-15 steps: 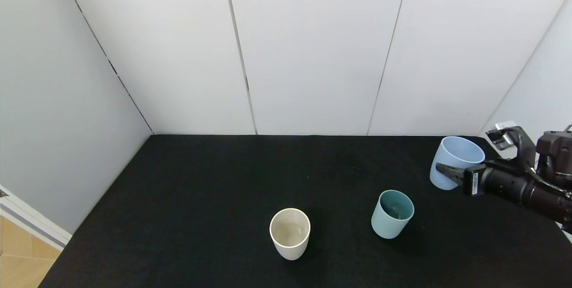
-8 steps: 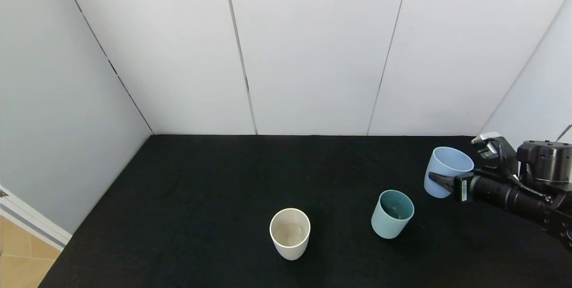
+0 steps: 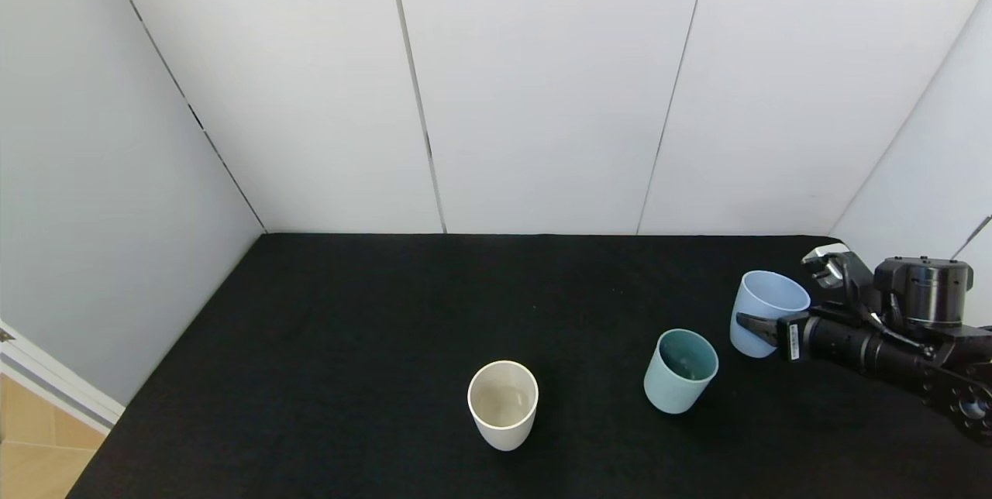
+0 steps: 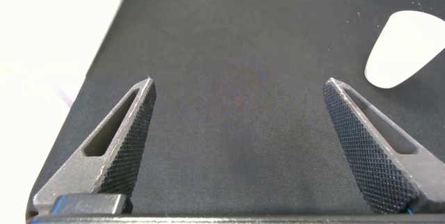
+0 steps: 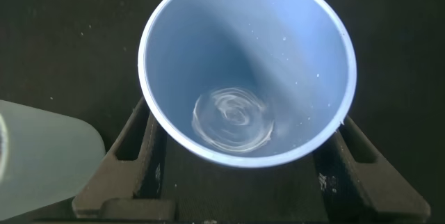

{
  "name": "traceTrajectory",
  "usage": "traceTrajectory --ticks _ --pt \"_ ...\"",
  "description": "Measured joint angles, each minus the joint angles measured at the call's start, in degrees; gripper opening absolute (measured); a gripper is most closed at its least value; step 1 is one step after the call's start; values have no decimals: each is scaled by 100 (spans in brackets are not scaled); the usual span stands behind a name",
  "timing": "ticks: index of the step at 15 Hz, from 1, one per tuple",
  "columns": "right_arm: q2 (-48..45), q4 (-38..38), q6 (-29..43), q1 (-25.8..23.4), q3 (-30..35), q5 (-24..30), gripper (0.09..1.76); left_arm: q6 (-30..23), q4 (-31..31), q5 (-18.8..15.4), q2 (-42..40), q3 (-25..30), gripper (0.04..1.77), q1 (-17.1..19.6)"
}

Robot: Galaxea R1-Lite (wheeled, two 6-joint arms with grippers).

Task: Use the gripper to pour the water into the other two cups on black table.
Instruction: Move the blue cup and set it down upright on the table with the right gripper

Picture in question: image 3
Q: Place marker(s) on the white wrist camera black mount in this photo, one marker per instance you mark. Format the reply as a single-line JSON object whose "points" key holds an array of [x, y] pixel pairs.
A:
{"points": [[821, 252]]}

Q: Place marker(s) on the light blue cup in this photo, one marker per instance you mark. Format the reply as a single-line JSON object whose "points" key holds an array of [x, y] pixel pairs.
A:
{"points": [[763, 305]]}

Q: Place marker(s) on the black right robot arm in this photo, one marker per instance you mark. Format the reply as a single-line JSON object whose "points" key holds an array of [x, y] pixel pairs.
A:
{"points": [[922, 290]]}

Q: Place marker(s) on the black table cloth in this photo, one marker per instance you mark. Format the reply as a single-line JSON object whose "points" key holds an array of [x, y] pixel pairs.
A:
{"points": [[349, 328]]}

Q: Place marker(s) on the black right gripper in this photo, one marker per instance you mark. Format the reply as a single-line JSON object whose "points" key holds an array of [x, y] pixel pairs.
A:
{"points": [[792, 338]]}

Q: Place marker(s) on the teal green cup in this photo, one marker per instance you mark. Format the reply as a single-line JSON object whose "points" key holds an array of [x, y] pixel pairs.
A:
{"points": [[676, 387]]}

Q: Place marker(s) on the cream white cup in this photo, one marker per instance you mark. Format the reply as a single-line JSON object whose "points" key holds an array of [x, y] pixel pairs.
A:
{"points": [[502, 414]]}

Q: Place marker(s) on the white partition base rail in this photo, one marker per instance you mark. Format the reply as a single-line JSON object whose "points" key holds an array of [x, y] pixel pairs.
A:
{"points": [[54, 383]]}

